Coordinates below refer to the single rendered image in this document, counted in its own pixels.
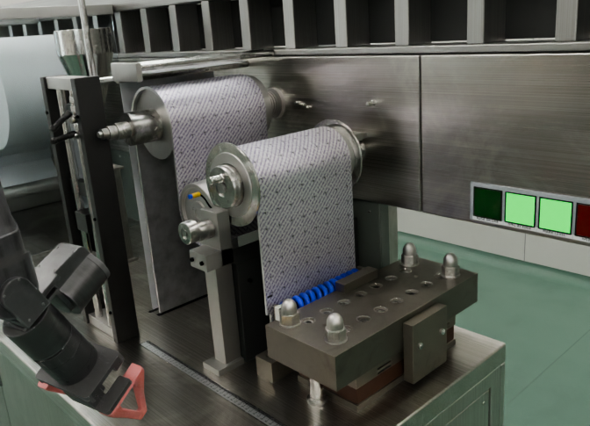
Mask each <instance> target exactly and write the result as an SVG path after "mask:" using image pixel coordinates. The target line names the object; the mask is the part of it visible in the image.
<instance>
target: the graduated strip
mask: <svg viewBox="0 0 590 426"><path fill-rule="evenodd" d="M140 346H142V347H143V348H145V349H146V350H149V351H150V352H152V353H153V354H155V355H156V356H157V357H159V358H161V359H162V360H164V361H165V362H167V363H169V364H170V365H172V366H174V367H175V368H177V369H178V370H179V371H181V372H183V373H184V374H186V375H187V376H189V377H191V378H192V379H194V380H196V381H197V382H198V383H200V384H201V385H203V386H205V387H206V388H208V389H210V390H211V391H213V392H214V393H216V394H217V395H219V396H220V397H222V398H223V399H225V400H226V401H229V402H230V403H232V404H233V405H235V406H236V407H237V408H239V409H241V410H242V411H244V412H245V413H247V414H248V415H251V416H252V417H254V418H255V419H256V420H257V421H259V422H261V423H263V424H264V425H266V426H287V425H285V424H284V423H282V422H280V421H279V420H277V419H276V418H274V417H273V416H271V415H269V414H267V413H265V412H264V411H262V410H261V409H259V408H258V407H256V406H254V405H253V404H251V403H250V402H248V401H246V400H244V399H242V398H241V397H240V396H239V395H237V394H235V393H233V392H231V391H230V390H228V389H227V388H225V387H223V386H222V385H220V384H219V383H217V382H215V381H214V380H212V379H210V378H208V377H207V376H205V375H204V374H203V373H201V372H199V371H197V370H196V369H194V368H192V367H191V366H189V365H187V364H186V363H185V362H183V361H181V360H180V359H178V358H177V357H174V356H173V355H171V354H169V353H168V352H167V351H166V350H163V349H162V348H160V347H158V346H157V345H155V344H154V343H151V342H150V341H149V340H147V341H146V342H144V343H140Z"/></svg>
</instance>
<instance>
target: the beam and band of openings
mask: <svg viewBox="0 0 590 426"><path fill-rule="evenodd" d="M85 4H86V5H93V4H112V10H113V15H112V22H113V28H114V34H115V40H116V47H117V53H118V58H155V57H187V56H196V55H205V54H221V53H230V52H238V51H247V50H258V49H263V50H270V49H273V50H274V51H275V55H336V54H456V53H516V52H577V51H590V0H85ZM67 5H78V2H77V0H32V1H27V2H23V3H18V4H9V5H5V6H0V8H17V7H42V6H67ZM535 38H555V39H554V40H507V39H535ZM452 40H467V42H437V43H432V41H452ZM394 42H395V44H377V45H371V43H394ZM319 45H335V46H319ZM281 46H285V47H281ZM237 47H243V48H237ZM203 48H205V49H203ZM173 49H174V50H173ZM275 55H274V56H275Z"/></svg>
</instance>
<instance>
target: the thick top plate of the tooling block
mask: <svg viewBox="0 0 590 426"><path fill-rule="evenodd" d="M400 262H401V259H400V260H398V261H396V262H394V263H392V264H389V265H387V266H386V267H384V268H382V269H379V270H378V277H377V278H375V279H373V280H372V281H370V282H368V283H366V284H364V285H361V286H359V287H357V288H356V289H354V290H352V291H350V292H347V293H342V292H338V291H334V292H331V293H330V294H328V295H326V296H324V297H322V298H320V299H318V300H315V301H313V302H311V303H309V304H307V305H305V306H303V307H301V308H299V309H297V310H298V311H299V319H300V320H301V324H300V326H298V327H296V328H294V329H284V328H281V327H280V326H279V321H277V320H274V321H272V322H270V323H268V324H266V325H265V329H266V339H267V349H268V357H271V358H273V359H275V360H276V361H278V362H279V363H281V364H283V365H286V366H288V367H290V368H292V369H293V370H295V371H297V372H300V373H302V374H304V375H306V376H307V377H308V378H310V379H313V380H315V381H317V382H319V383H321V384H322V385H324V386H327V387H329V388H331V389H333V390H335V391H336V392H337V391H339V390H340V389H342V388H344V387H345V386H346V385H348V384H349V383H351V382H352V381H354V380H356V379H358V378H359V377H361V376H362V375H364V374H365V373H366V372H368V371H370V370H371V369H373V368H374V367H376V366H377V365H380V364H381V363H383V362H384V361H386V359H388V358H389V357H392V356H393V355H395V354H396V353H398V352H399V351H401V350H403V349H404V339H403V322H405V321H407V320H409V319H410V318H412V317H414V316H415V315H417V314H418V313H420V312H422V311H424V310H425V309H427V308H429V307H431V306H433V305H434V304H435V303H437V302H438V303H442V304H444V305H447V320H449V319H451V318H452V317H454V316H455V315H457V314H459V313H460V312H462V311H464V310H465V309H466V308H467V307H469V306H471V305H472V304H474V303H476V302H477V301H478V273H477V272H473V271H468V270H464V269H459V273H460V277H459V278H443V277H442V276H441V272H442V264H441V263H438V262H435V261H431V260H428V259H424V258H421V257H418V262H419V265H417V266H414V267H406V266H402V265H401V264H400ZM331 313H338V314H339V315H340V316H341V317H342V318H343V324H344V327H345V328H346V336H347V337H348V341H347V342H346V343H343V344H340V345H331V344H328V343H326V342H325V340H324V337H325V327H326V326H327V318H328V316H329V315H330V314H331Z"/></svg>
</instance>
